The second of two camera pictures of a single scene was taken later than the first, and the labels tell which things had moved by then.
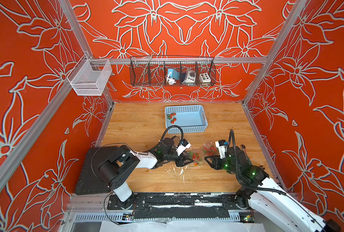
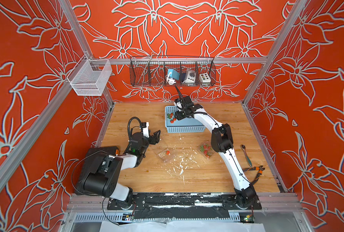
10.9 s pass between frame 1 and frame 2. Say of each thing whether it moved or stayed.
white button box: stayed
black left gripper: moved
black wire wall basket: stayed
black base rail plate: stayed
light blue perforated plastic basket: stayed
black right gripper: moved
